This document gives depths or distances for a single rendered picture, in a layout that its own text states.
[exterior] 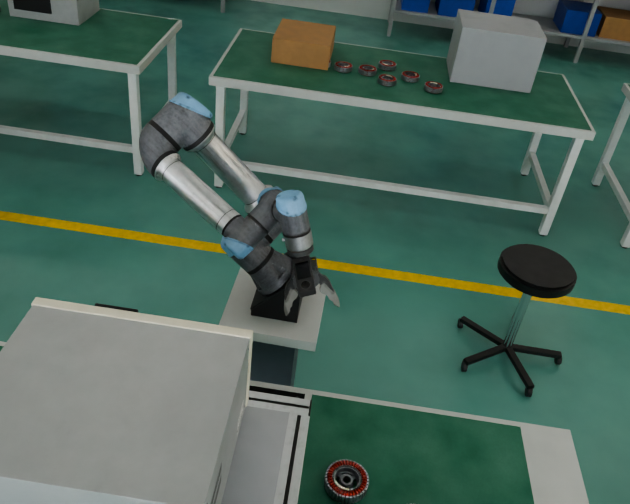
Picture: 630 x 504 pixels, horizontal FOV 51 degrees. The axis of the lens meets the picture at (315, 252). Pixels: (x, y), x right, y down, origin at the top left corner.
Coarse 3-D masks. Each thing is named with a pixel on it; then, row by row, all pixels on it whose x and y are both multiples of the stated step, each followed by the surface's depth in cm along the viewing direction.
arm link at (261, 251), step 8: (264, 240) 206; (272, 240) 209; (224, 248) 206; (256, 248) 206; (264, 248) 208; (232, 256) 207; (248, 256) 205; (256, 256) 206; (264, 256) 207; (240, 264) 208; (248, 264) 207; (256, 264) 207
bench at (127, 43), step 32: (0, 0) 437; (0, 32) 391; (32, 32) 397; (64, 32) 402; (96, 32) 408; (128, 32) 414; (160, 32) 420; (96, 64) 375; (128, 64) 373; (0, 128) 411
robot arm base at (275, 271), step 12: (276, 252) 212; (264, 264) 207; (276, 264) 209; (288, 264) 211; (252, 276) 211; (264, 276) 208; (276, 276) 208; (288, 276) 209; (264, 288) 210; (276, 288) 209
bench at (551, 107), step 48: (240, 48) 413; (336, 48) 431; (240, 96) 464; (288, 96) 373; (336, 96) 370; (384, 96) 375; (432, 96) 383; (480, 96) 391; (528, 96) 399; (576, 144) 375; (432, 192) 404
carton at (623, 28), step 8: (600, 8) 696; (608, 8) 700; (608, 16) 673; (616, 16) 676; (624, 16) 680; (600, 24) 685; (608, 24) 675; (616, 24) 674; (624, 24) 674; (600, 32) 681; (608, 32) 680; (616, 32) 679; (624, 32) 678; (624, 40) 683
